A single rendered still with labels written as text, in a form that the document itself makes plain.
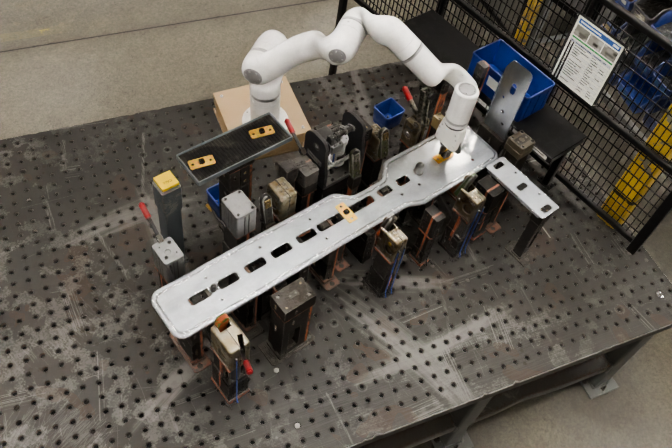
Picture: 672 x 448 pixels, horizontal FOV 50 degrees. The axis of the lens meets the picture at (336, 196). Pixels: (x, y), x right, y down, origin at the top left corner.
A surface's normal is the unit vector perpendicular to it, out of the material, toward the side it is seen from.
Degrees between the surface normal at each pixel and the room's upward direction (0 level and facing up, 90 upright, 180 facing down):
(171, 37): 0
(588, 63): 90
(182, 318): 0
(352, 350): 0
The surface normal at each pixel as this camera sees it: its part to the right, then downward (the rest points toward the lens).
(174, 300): 0.11, -0.61
